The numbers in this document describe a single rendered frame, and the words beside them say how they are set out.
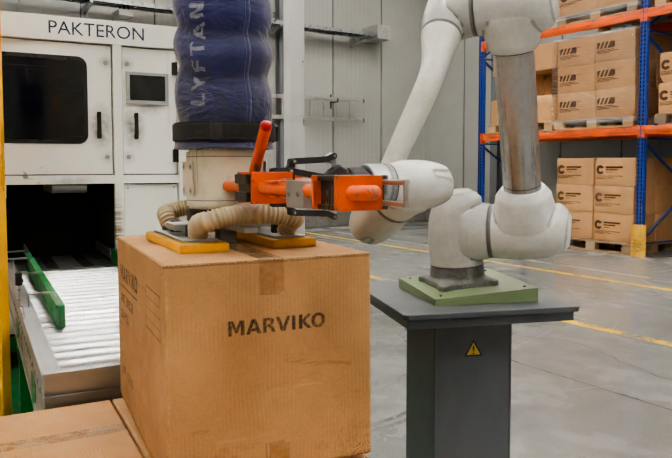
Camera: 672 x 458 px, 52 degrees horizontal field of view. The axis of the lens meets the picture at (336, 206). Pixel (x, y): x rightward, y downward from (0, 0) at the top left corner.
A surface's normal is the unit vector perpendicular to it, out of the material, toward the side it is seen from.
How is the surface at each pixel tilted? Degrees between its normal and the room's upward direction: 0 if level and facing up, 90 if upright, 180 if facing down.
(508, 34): 117
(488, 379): 90
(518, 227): 108
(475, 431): 90
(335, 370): 89
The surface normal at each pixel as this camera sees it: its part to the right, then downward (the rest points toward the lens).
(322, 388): 0.42, 0.04
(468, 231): -0.32, 0.07
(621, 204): -0.84, 0.05
